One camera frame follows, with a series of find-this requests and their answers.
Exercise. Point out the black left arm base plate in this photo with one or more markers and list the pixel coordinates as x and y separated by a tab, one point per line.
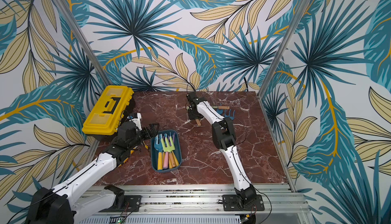
125	203

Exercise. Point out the yellow black toolbox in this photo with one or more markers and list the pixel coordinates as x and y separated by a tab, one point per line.
110	111

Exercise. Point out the aluminium frame post left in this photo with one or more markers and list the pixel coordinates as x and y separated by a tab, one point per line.
65	10

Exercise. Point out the aluminium frame post right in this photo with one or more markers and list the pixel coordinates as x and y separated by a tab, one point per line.
285	40

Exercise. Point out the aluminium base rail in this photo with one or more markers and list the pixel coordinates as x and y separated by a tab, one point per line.
199	203

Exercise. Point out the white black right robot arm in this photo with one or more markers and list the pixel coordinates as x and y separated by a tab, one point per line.
224	139

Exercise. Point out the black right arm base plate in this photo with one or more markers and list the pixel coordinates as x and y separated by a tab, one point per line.
232	203

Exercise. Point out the aluminium frame post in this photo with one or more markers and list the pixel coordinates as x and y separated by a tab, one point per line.
285	40
65	10

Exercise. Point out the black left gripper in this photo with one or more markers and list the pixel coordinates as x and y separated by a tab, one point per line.
154	132

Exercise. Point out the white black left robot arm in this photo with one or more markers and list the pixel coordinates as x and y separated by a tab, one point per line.
63	204

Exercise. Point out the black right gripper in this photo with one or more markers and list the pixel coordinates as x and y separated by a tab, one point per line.
193	114

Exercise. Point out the blue fork yellow handle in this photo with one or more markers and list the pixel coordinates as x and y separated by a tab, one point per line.
229	114
220	111

